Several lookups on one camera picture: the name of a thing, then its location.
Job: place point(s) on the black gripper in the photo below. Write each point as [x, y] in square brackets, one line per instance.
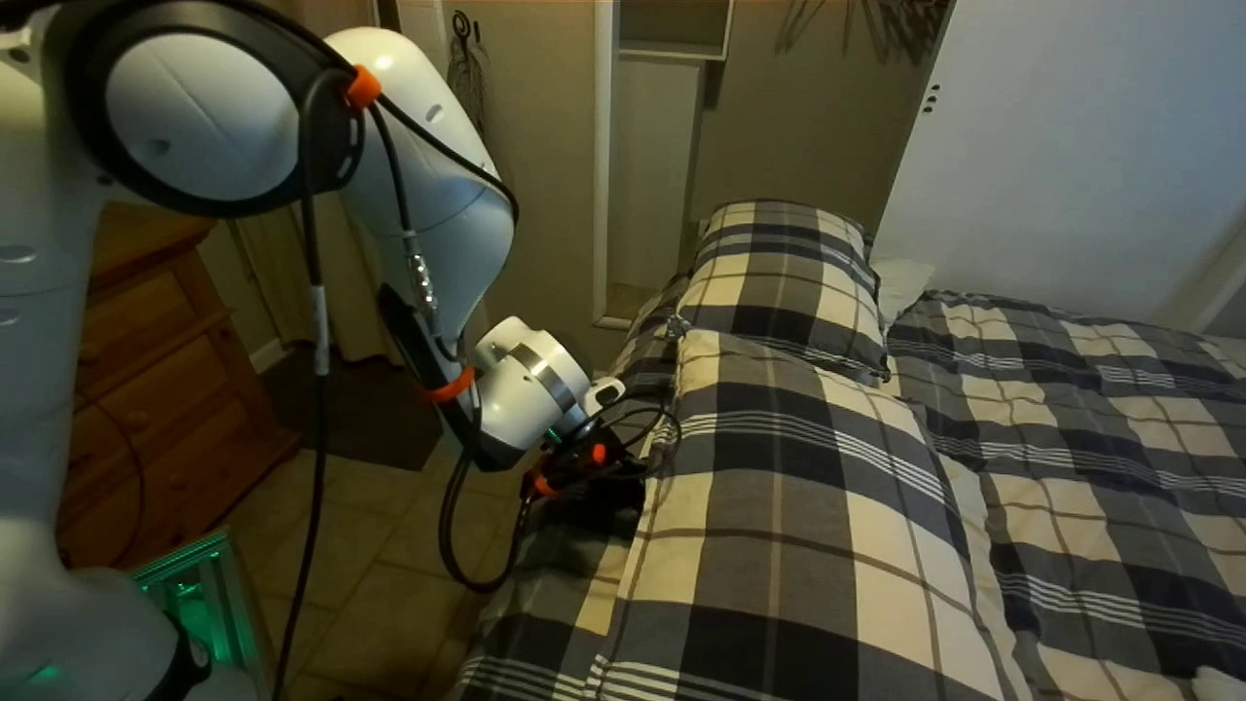
[593, 482]

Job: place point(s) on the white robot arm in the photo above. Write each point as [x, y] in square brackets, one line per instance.
[228, 110]

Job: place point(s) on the white closet door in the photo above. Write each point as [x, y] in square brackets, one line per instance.
[1082, 153]

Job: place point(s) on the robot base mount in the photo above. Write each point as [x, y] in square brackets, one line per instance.
[219, 643]

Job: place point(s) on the plaid right pillow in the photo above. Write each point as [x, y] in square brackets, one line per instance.
[804, 545]

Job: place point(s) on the wooden nightstand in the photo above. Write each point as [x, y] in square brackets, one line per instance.
[169, 419]

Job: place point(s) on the plaid left pillow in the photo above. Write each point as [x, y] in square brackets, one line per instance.
[782, 272]

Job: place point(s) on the plaid comforter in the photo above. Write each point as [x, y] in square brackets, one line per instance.
[1109, 480]

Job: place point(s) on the plaid pillow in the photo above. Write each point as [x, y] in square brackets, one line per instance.
[804, 545]
[782, 272]

